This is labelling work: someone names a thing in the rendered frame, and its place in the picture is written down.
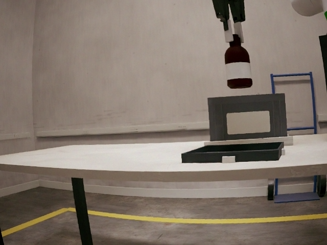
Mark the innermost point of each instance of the dark brown bottle with white label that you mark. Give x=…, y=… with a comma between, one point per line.
x=237, y=64

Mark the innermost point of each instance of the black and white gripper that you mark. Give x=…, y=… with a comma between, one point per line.
x=237, y=8

